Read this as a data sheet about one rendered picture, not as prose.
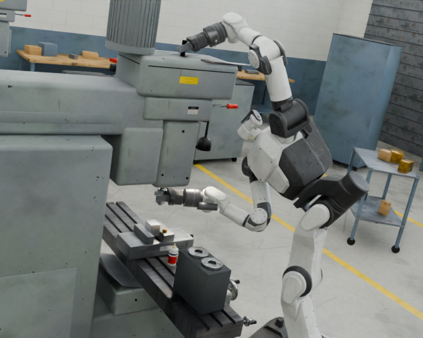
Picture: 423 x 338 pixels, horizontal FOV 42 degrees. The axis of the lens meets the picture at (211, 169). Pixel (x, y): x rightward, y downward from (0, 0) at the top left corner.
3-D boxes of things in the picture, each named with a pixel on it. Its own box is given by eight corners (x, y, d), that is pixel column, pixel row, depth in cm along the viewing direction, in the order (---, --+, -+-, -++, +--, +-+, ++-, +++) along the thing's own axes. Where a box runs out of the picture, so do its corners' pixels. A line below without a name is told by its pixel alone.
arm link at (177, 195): (167, 182, 260) (191, 184, 263) (164, 200, 263) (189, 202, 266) (170, 192, 249) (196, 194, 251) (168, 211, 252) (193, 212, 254)
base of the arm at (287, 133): (310, 130, 235) (291, 117, 241) (313, 107, 225) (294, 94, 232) (285, 145, 228) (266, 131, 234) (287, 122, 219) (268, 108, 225)
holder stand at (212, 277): (195, 283, 244) (202, 243, 238) (223, 309, 228) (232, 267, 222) (172, 288, 237) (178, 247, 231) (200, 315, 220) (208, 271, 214)
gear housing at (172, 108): (184, 107, 259) (187, 87, 256) (211, 122, 241) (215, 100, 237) (119, 105, 241) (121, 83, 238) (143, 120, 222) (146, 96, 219)
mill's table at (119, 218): (121, 213, 322) (123, 200, 319) (241, 336, 225) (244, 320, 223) (83, 216, 309) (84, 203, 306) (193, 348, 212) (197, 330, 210)
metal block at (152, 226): (153, 230, 268) (154, 218, 266) (159, 235, 264) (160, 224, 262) (144, 231, 265) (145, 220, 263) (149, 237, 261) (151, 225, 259)
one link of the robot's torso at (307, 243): (319, 291, 256) (351, 204, 239) (303, 305, 241) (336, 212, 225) (291, 275, 263) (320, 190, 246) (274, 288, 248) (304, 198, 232)
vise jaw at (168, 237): (159, 228, 276) (160, 220, 274) (173, 241, 264) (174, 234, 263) (148, 229, 272) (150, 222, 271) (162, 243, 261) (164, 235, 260)
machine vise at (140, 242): (177, 238, 285) (180, 218, 281) (192, 251, 273) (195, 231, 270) (115, 245, 265) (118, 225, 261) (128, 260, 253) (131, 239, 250)
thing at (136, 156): (133, 165, 256) (140, 112, 248) (156, 185, 237) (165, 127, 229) (95, 167, 245) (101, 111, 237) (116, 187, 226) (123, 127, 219)
